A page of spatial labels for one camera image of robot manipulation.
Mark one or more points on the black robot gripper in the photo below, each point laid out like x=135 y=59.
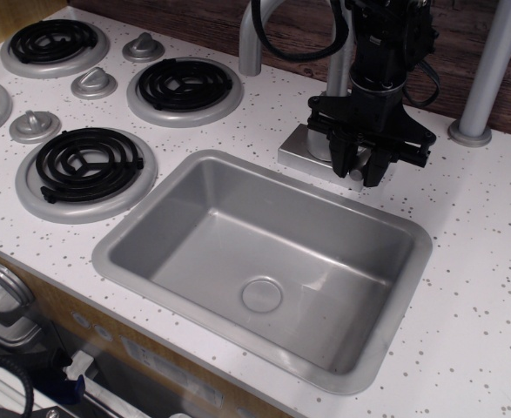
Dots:
x=371 y=119

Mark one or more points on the silver faucet lever handle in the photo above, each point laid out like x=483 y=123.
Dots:
x=356 y=173

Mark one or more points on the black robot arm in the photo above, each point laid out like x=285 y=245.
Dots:
x=392 y=39

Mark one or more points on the silver toy faucet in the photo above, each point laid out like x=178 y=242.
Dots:
x=305 y=150

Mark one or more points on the grey support pole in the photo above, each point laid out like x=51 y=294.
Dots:
x=471 y=129

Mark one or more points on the grey plastic sink basin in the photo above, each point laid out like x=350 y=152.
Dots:
x=311 y=282

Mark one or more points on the back right stove burner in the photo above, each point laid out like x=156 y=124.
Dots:
x=184 y=92

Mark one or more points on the silver stove knob back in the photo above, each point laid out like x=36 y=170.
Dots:
x=143 y=49

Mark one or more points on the silver stove knob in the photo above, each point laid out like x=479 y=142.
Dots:
x=35 y=127
x=143 y=49
x=94 y=84

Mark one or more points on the silver stove knob middle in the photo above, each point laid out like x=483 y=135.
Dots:
x=94 y=84

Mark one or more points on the front right stove burner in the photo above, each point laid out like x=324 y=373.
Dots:
x=86 y=175

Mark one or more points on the silver stove knob front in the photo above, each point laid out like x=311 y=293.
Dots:
x=35 y=127

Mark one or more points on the back left stove burner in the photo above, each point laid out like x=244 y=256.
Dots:
x=53 y=49

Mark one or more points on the silver oven dial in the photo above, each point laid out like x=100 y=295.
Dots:
x=15 y=297

